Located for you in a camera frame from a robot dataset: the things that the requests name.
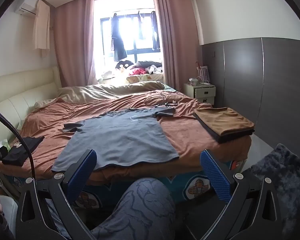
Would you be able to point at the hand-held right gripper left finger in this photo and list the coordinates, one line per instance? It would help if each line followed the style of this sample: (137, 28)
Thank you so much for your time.
(81, 175)

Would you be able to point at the white air conditioner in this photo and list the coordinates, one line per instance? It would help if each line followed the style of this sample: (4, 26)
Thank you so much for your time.
(26, 3)

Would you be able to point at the pile of colourful clothes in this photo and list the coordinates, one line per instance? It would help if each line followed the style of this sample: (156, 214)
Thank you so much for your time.
(145, 67)

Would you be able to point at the green packet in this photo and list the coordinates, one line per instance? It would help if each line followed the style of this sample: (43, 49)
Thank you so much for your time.
(5, 145)

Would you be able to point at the cream nightstand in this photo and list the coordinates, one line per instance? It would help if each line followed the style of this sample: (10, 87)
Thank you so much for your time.
(202, 92)

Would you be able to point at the black and white plush toy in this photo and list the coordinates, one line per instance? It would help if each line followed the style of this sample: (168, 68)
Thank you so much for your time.
(123, 65)

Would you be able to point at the striped paper bag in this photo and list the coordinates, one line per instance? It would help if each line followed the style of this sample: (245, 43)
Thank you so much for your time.
(203, 73)

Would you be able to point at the grey wardrobe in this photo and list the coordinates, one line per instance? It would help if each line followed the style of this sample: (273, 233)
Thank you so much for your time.
(265, 80)

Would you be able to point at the pink curtain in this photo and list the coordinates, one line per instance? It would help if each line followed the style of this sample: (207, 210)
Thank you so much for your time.
(72, 42)
(177, 37)

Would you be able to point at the grey T-shirt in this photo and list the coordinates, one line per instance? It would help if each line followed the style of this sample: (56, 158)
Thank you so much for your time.
(120, 137)

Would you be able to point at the dark hanging garment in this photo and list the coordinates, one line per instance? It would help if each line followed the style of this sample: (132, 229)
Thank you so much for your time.
(155, 30)

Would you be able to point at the beige duvet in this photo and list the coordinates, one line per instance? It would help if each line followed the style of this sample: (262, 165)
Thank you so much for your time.
(102, 91)

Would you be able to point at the cream padded headboard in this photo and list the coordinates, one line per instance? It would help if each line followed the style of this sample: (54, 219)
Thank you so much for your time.
(20, 90)

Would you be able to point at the brown fleece blanket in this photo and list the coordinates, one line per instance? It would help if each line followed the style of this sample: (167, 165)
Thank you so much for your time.
(185, 120)

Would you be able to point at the black folded garment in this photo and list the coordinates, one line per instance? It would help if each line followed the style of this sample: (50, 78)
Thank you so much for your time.
(21, 151)

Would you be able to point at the black rectangular frame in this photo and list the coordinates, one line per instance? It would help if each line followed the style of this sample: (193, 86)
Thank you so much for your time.
(165, 105)

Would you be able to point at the brown folded cloth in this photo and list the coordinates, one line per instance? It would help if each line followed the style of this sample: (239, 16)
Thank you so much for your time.
(223, 120)

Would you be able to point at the person's leg in patterned pants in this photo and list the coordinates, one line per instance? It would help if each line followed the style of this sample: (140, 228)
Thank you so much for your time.
(140, 210)

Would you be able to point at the dark hanging jacket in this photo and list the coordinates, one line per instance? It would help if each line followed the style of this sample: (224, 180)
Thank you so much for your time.
(118, 42)

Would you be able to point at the beige hanging cloth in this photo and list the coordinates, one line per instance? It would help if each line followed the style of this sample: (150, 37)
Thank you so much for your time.
(42, 27)

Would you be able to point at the blue-grey fuzzy rug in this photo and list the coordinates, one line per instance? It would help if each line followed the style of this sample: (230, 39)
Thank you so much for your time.
(287, 175)

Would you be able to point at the white cup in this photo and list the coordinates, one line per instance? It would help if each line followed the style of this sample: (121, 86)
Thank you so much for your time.
(193, 82)

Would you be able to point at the window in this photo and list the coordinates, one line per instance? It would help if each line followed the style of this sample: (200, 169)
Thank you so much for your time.
(132, 5)

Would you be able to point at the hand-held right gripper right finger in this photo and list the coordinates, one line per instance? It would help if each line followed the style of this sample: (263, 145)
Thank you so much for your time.
(215, 177)

